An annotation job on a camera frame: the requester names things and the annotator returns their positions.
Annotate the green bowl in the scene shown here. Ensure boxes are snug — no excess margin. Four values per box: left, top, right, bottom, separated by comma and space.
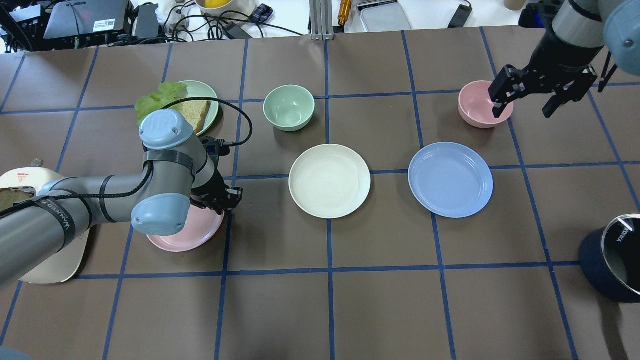
263, 84, 316, 132

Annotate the pink bowl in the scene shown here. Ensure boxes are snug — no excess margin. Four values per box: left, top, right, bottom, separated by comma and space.
457, 80, 515, 129

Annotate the cream white plate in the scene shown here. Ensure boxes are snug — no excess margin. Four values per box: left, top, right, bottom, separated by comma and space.
288, 144, 372, 220

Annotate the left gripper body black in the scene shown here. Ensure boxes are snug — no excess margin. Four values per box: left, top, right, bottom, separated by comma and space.
190, 137, 243, 215

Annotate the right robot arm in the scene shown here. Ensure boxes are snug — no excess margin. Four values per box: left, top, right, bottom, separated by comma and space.
487, 0, 640, 118

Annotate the white toaster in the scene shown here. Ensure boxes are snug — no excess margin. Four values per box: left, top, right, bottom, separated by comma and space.
1, 167, 90, 289

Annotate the dark blue saucepan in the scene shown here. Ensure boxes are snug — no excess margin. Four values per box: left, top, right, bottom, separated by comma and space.
579, 213, 640, 304

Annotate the blue plate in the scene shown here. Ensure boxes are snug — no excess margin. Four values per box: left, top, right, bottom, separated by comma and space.
407, 142, 494, 219

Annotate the bread slice on plate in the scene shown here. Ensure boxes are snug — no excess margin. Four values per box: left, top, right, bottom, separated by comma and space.
171, 100, 211, 133

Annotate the black power adapter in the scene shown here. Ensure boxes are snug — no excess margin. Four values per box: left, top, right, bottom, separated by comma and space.
447, 3, 473, 28

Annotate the green lettuce leaf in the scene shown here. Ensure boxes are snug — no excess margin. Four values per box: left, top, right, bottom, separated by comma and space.
134, 81, 187, 125

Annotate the kitchen scale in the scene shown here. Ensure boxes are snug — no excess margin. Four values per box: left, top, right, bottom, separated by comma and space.
356, 0, 413, 33

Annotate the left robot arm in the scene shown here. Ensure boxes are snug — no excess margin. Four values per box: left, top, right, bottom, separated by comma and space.
0, 109, 243, 287

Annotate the green plate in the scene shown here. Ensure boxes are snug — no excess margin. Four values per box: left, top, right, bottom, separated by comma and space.
171, 80, 220, 137

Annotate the toast slice in toaster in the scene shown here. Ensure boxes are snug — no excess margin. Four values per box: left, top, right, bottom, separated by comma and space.
0, 188, 33, 212

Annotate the white bowl with toys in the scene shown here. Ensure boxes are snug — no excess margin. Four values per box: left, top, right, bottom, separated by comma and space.
194, 0, 258, 19

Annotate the pink plate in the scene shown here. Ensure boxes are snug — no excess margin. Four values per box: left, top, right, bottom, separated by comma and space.
146, 205, 226, 253

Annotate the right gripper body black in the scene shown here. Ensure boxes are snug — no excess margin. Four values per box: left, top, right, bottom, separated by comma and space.
521, 30, 599, 101

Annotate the aluminium frame post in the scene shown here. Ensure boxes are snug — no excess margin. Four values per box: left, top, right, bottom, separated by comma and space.
309, 0, 335, 41

